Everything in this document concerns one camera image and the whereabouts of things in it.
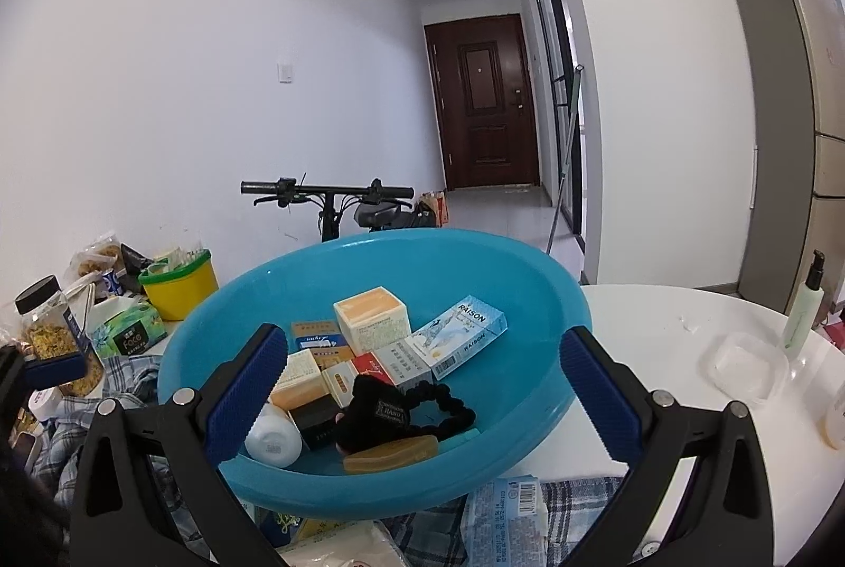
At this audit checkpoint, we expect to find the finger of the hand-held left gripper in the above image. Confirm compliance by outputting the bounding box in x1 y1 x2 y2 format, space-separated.
0 346 88 389

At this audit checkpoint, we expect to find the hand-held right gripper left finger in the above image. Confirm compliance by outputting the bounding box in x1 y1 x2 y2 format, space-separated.
69 322 289 567

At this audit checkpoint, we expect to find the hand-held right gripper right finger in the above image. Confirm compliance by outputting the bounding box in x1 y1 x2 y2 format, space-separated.
560 326 773 567

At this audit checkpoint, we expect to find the white lotion bottle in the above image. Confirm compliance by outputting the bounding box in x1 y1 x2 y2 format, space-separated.
246 402 305 469

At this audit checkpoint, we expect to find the cream soap box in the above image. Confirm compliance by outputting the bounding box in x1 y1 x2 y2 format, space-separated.
270 349 331 410

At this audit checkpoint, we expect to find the black square box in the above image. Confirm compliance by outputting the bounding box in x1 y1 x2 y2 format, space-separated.
290 392 344 452

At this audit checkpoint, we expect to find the orange striped small box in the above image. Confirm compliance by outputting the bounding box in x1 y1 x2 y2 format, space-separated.
321 361 361 407

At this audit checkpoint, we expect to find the blue plastic basin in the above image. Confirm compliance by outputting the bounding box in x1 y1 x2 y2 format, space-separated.
157 230 593 520

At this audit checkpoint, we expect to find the black hair scrunchie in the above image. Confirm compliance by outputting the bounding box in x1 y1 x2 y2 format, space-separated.
399 382 477 439

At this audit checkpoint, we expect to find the brown tube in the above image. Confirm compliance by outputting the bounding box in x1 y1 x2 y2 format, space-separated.
343 435 441 476

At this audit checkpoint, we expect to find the light blue printed box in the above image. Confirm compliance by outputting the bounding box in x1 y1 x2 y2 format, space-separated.
404 295 509 381

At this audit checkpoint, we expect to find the yellow container with green lid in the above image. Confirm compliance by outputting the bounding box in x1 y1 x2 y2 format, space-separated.
137 248 220 321

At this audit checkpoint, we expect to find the clear plastic food container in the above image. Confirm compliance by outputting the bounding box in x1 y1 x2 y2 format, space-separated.
700 332 790 407

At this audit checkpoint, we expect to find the cereal jar with black lid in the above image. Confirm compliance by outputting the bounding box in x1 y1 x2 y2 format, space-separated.
14 275 105 397

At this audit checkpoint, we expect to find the white jar with blue label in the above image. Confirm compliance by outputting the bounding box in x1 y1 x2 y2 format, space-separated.
26 387 65 424

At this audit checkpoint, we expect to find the white smartphone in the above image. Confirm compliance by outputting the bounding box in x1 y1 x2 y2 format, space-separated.
12 431 39 470

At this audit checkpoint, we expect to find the green tissue pack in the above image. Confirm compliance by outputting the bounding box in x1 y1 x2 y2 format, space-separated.
89 303 169 360

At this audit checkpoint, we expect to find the dark cloth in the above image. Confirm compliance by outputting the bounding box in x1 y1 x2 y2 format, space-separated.
0 454 70 567

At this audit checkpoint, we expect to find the blue plaid shirt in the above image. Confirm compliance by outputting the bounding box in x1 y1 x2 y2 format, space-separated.
33 352 635 567

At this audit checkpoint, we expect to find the clear snack bag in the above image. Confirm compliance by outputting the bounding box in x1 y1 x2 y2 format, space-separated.
69 237 126 285

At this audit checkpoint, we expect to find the black plastic bag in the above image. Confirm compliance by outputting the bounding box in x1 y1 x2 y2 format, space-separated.
119 243 157 277

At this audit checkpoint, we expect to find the cream box with orange top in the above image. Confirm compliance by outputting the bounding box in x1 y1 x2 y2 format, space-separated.
333 286 411 357

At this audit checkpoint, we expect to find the light blue barcode packet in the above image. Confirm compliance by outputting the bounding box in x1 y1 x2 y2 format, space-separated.
460 475 550 567

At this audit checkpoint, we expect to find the cream soft packet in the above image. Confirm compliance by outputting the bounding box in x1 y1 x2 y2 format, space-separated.
277 519 410 567

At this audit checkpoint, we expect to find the white pump bottle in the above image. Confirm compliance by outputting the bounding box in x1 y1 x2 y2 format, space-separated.
782 250 828 361

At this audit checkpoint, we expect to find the black bicycle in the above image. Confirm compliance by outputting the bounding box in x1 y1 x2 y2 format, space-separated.
241 176 440 244

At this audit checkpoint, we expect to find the orange paper bag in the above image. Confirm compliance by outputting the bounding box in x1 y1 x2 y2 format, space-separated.
415 190 450 229

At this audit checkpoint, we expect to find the brown entrance door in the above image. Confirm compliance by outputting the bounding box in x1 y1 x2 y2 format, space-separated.
424 14 542 191

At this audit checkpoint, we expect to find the beige refrigerator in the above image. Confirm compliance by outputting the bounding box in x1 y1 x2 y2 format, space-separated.
729 0 845 317

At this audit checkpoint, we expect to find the black framed glass door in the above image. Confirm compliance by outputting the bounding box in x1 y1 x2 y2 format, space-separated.
531 0 587 251

